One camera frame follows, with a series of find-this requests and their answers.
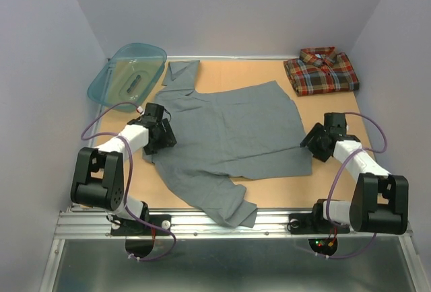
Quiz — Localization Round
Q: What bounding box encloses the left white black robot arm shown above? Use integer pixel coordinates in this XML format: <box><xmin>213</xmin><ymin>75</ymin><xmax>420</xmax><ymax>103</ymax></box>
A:
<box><xmin>71</xmin><ymin>103</ymin><xmax>176</xmax><ymax>234</ymax></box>

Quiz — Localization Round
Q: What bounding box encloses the aluminium rail frame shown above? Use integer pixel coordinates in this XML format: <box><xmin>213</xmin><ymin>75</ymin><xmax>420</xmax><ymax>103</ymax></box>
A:
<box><xmin>40</xmin><ymin>54</ymin><xmax>424</xmax><ymax>292</ymax></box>

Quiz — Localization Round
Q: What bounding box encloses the grey long sleeve shirt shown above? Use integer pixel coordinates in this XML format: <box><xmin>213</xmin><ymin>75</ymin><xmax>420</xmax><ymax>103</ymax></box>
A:
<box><xmin>144</xmin><ymin>61</ymin><xmax>312</xmax><ymax>227</ymax></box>

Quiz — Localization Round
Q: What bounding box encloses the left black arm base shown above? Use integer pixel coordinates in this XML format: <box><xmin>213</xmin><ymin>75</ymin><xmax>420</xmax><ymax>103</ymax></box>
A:
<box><xmin>107</xmin><ymin>213</ymin><xmax>172</xmax><ymax>238</ymax></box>

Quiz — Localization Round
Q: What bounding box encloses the teal transparent plastic bin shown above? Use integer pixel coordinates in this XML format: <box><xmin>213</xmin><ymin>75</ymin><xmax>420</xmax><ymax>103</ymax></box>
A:
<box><xmin>87</xmin><ymin>43</ymin><xmax>167</xmax><ymax>107</ymax></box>

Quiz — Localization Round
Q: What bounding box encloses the folded plaid flannel shirt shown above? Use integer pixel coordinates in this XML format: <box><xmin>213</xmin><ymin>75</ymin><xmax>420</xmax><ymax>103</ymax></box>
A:
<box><xmin>284</xmin><ymin>46</ymin><xmax>360</xmax><ymax>96</ymax></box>

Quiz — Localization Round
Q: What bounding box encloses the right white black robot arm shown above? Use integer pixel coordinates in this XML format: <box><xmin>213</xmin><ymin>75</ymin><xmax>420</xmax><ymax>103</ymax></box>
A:
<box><xmin>300</xmin><ymin>112</ymin><xmax>409</xmax><ymax>235</ymax></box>

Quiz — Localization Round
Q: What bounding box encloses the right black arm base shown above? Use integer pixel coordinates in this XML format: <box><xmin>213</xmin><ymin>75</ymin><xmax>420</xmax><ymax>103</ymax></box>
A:
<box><xmin>286</xmin><ymin>199</ymin><xmax>351</xmax><ymax>235</ymax></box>

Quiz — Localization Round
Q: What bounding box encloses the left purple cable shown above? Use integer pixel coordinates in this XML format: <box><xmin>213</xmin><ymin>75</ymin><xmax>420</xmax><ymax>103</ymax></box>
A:
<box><xmin>81</xmin><ymin>102</ymin><xmax>177</xmax><ymax>262</ymax></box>

